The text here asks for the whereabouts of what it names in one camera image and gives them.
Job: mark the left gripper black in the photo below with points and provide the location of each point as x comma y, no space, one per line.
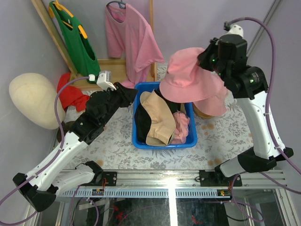
121,94

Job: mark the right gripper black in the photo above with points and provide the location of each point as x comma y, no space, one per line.
202,57

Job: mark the pink bucket hat strawberry logo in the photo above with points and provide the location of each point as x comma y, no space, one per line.
186,82

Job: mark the pink bucket hat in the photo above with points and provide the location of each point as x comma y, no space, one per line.
213,106

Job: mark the beige bucket hat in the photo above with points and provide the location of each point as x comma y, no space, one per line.
162,127

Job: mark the blue plastic bin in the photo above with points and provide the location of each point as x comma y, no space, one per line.
192,137

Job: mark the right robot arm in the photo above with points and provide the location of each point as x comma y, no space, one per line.
249,87

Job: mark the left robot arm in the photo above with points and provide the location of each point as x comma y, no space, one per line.
41,185

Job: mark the black hat in bin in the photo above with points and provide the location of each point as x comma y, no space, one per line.
143,123

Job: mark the wooden clothes rack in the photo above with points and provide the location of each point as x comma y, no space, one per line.
115,65

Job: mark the red cloth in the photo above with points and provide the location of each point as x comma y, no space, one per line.
71,96

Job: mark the pink cloth in bin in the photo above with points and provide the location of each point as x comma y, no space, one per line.
182,128

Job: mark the pink t-shirt on hanger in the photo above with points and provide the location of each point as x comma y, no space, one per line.
129,34

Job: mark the green tank top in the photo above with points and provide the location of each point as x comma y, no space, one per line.
75,38

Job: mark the floral table mat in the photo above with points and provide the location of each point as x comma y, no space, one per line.
219,139

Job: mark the cream foam mannequin head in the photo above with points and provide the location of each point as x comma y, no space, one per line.
34,96

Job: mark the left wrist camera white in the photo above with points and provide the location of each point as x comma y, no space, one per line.
103,80

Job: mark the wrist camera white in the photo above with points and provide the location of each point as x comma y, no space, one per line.
233,29
103,80

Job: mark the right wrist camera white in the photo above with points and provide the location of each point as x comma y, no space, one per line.
233,29

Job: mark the aluminium rail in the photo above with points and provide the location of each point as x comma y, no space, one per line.
161,183

